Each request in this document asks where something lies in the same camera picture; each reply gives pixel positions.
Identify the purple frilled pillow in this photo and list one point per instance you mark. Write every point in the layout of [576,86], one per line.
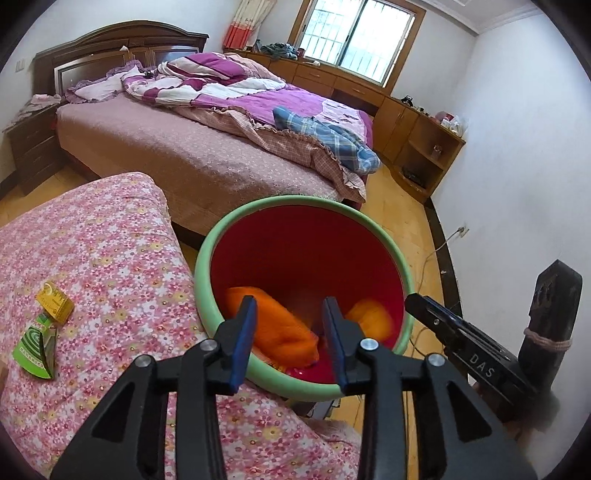
[99,90]

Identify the pile of blue clothes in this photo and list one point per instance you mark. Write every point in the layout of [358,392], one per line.
[279,50]

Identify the dark wooden nightstand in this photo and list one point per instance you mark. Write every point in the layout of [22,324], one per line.
[32,147]

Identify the small black device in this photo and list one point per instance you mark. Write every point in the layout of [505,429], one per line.
[408,99]

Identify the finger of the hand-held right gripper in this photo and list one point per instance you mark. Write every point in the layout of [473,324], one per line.
[429,311]

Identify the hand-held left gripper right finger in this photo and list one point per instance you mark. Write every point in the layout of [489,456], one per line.
[334,344]

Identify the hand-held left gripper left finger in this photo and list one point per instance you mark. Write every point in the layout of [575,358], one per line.
[242,344]

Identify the brown twine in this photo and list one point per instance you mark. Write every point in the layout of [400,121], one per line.
[549,342]

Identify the purple patchwork quilt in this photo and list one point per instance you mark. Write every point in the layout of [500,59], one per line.
[240,92]

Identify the pink container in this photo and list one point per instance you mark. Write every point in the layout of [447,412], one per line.
[449,120]

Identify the dark wooden headboard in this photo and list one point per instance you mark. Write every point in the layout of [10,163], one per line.
[92,50]

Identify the green paper packet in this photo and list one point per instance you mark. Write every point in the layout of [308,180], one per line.
[32,350]

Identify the long wooden cabinet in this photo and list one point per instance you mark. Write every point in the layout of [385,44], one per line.
[401,124]

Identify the bed with pink sheet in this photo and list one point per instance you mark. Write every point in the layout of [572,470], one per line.
[184,152]

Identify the red bucket with green rim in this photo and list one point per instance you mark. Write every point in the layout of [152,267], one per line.
[300,240]

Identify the blue plaid clothing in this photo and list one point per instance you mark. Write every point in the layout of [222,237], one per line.
[332,136]

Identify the white and orange curtain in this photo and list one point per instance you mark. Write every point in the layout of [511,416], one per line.
[242,27]

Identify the orange yellow plastic packet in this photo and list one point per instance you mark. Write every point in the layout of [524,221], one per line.
[281,323]

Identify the dark wooden post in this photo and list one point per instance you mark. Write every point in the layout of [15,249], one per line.
[556,295]

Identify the wooden framed window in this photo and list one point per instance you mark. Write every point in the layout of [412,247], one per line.
[360,37]

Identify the small yellow box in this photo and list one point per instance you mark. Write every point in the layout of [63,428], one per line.
[55,304]

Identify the pink cloth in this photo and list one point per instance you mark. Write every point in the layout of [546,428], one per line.
[39,104]

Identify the pink floral blanket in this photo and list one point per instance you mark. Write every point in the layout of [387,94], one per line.
[115,258]

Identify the white wall socket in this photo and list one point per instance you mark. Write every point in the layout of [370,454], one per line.
[461,230]

